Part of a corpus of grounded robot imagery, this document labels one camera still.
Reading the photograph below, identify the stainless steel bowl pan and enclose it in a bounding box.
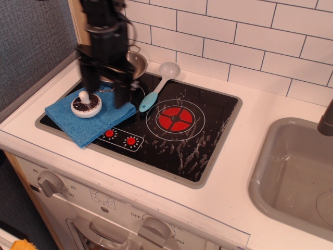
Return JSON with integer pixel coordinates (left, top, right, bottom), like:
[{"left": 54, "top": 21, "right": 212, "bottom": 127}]
[{"left": 99, "top": 44, "right": 148, "bottom": 89}]

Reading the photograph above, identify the black toy stovetop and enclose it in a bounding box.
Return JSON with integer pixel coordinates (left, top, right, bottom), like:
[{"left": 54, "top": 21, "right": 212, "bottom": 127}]
[{"left": 34, "top": 70, "right": 243, "bottom": 190}]

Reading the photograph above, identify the blue folded cloth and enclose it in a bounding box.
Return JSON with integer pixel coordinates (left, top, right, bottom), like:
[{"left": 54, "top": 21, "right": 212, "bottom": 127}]
[{"left": 45, "top": 86, "right": 136, "bottom": 148}]

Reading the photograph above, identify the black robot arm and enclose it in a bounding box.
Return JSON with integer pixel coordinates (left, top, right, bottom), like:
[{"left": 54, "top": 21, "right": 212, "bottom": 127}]
[{"left": 75, "top": 1, "right": 135, "bottom": 108}]

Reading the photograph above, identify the wooden side post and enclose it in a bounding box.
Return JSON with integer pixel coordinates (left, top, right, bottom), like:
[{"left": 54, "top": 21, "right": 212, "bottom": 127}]
[{"left": 68, "top": 0, "right": 91, "bottom": 45}]

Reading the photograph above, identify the white spoon blue handle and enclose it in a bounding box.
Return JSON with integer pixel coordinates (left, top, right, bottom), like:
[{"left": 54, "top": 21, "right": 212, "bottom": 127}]
[{"left": 139, "top": 62, "right": 181, "bottom": 113}]

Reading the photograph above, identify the grey timer knob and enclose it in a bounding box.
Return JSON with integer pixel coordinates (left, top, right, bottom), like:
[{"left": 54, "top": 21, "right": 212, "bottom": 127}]
[{"left": 37, "top": 171, "right": 64, "bottom": 197}]

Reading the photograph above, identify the grey oven door handle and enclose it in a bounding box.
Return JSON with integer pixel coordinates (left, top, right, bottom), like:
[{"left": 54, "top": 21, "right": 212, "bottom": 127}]
[{"left": 73, "top": 216, "right": 130, "bottom": 249}]

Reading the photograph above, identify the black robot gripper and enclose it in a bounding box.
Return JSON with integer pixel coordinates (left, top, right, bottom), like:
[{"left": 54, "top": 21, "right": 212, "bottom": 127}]
[{"left": 75, "top": 23, "right": 134, "bottom": 108}]

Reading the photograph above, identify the grey faucet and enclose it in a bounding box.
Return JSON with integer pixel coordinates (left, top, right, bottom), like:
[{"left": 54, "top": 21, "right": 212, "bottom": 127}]
[{"left": 317, "top": 100, "right": 333, "bottom": 136}]

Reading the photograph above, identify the grey sink basin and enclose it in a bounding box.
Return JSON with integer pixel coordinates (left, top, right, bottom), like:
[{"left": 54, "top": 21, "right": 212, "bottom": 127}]
[{"left": 249, "top": 118, "right": 332, "bottom": 241}]

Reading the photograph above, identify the yellow object at corner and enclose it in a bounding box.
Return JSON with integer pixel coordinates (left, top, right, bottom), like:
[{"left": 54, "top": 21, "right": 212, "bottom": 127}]
[{"left": 10, "top": 239, "right": 37, "bottom": 250}]

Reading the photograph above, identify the grey oven temperature knob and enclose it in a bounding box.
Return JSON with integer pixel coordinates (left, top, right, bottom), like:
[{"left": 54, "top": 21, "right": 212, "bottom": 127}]
[{"left": 138, "top": 217, "right": 171, "bottom": 248}]

